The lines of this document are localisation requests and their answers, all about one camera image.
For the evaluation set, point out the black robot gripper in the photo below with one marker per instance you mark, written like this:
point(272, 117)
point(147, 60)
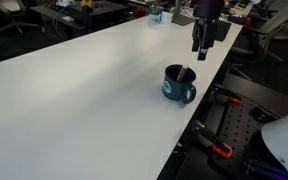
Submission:
point(207, 13)

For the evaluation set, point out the upper orange-handled clamp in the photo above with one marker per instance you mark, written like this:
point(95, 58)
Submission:
point(233, 97)

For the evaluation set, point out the grey monitor stand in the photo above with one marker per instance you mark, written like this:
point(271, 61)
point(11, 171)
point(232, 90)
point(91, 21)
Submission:
point(178, 18)

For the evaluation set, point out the lower orange-handled clamp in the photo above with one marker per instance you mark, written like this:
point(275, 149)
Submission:
point(218, 146)

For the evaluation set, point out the white mug in background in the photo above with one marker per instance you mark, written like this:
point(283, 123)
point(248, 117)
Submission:
point(165, 17)

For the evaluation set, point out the red marker in mug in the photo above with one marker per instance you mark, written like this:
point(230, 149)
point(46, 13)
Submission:
point(182, 72)

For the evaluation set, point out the black office chair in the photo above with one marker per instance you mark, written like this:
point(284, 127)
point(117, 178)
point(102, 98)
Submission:
point(252, 43)

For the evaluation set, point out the yellow red emergency button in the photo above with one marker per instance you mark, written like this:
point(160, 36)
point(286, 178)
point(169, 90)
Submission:
point(87, 5)

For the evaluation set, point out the orange-handled clamp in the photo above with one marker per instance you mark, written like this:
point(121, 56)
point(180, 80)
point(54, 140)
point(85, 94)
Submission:
point(233, 97)
point(218, 146)

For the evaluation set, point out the black perforated mounting board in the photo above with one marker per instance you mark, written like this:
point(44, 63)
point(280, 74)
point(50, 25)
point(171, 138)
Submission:
point(239, 126)

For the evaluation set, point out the dark green mug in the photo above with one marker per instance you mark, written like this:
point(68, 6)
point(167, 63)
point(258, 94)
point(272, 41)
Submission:
point(184, 90)

